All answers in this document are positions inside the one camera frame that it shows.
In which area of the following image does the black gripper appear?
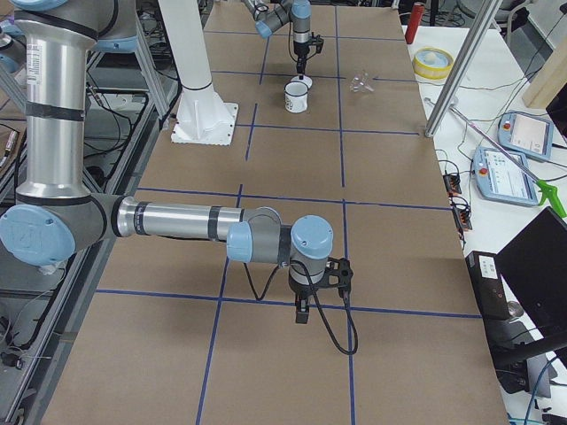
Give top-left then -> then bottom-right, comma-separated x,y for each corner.
288,274 -> 313,323
293,41 -> 310,81

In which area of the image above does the clear glass funnel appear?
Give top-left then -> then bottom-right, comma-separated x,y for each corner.
349,70 -> 375,93

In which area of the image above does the white enamel mug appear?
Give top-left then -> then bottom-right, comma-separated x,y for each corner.
284,81 -> 309,113

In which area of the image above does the red cylinder tube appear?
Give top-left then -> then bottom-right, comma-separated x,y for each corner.
405,2 -> 425,44

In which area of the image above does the yellow rimmed bowl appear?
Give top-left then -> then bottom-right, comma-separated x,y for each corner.
412,47 -> 454,80

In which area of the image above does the orange connector block near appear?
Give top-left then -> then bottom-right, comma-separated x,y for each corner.
449,196 -> 472,232

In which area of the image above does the orange connector block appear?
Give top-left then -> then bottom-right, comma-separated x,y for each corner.
449,196 -> 472,232
443,160 -> 462,196

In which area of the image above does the black computer box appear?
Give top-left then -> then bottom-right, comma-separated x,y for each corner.
466,251 -> 510,321

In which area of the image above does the orange connector block far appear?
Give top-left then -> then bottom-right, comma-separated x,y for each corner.
443,160 -> 462,196

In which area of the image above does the near teach pendant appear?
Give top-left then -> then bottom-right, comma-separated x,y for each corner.
473,146 -> 539,206

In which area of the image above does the teach pendant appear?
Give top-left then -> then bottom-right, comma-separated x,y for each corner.
497,111 -> 553,161
473,146 -> 539,206

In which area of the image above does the black monitor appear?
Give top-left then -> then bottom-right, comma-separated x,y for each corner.
486,88 -> 567,373

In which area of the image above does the far teach pendant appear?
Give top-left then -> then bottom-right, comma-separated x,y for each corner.
497,111 -> 553,161

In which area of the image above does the wooden board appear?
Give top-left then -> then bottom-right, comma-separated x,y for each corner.
522,38 -> 567,109

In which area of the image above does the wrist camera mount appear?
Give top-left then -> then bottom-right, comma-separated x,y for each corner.
309,32 -> 324,54
319,257 -> 353,298

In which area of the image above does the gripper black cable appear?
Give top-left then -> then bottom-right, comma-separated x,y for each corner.
242,259 -> 359,355

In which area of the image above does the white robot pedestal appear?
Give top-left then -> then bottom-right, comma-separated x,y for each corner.
159,0 -> 238,146

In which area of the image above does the aluminium frame post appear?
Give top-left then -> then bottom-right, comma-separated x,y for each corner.
424,0 -> 501,138

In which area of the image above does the green handled reacher grabber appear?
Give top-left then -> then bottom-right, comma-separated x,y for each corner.
448,103 -> 566,218

